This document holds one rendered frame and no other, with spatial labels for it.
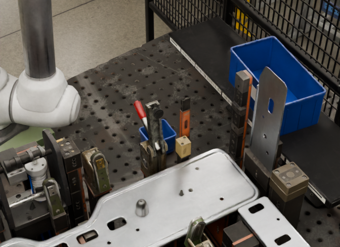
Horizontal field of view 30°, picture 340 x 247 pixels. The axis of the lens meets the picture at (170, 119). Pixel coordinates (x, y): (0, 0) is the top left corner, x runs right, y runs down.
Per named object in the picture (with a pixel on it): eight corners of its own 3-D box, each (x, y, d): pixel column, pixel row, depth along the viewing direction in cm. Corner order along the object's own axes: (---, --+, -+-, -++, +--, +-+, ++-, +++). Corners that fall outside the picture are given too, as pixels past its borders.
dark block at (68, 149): (79, 248, 201) (64, 158, 172) (70, 233, 205) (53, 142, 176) (93, 242, 203) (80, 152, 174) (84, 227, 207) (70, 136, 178)
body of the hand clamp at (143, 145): (152, 230, 206) (149, 156, 182) (141, 215, 211) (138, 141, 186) (167, 222, 209) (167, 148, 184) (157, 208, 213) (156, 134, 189)
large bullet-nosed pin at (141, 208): (139, 221, 174) (138, 206, 169) (134, 213, 176) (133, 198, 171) (150, 217, 175) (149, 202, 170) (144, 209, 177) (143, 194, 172)
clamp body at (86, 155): (97, 253, 200) (87, 175, 174) (82, 228, 207) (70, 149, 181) (123, 241, 203) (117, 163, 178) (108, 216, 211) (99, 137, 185)
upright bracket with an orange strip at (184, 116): (179, 211, 212) (182, 100, 177) (177, 209, 213) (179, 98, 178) (187, 208, 213) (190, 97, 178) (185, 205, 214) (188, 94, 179)
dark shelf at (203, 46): (328, 210, 175) (330, 203, 173) (167, 39, 231) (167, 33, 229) (388, 180, 183) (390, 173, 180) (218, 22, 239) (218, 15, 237)
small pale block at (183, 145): (179, 223, 208) (181, 146, 183) (174, 216, 210) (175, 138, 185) (188, 219, 210) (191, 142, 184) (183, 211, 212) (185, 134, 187)
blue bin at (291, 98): (273, 138, 190) (279, 107, 181) (226, 79, 210) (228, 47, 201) (320, 123, 195) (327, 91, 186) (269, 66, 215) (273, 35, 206)
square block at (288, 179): (272, 264, 197) (288, 189, 172) (257, 245, 202) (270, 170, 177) (293, 253, 200) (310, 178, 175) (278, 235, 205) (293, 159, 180)
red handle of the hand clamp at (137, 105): (153, 152, 181) (130, 102, 183) (151, 153, 183) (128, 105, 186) (165, 147, 183) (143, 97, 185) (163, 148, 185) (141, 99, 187)
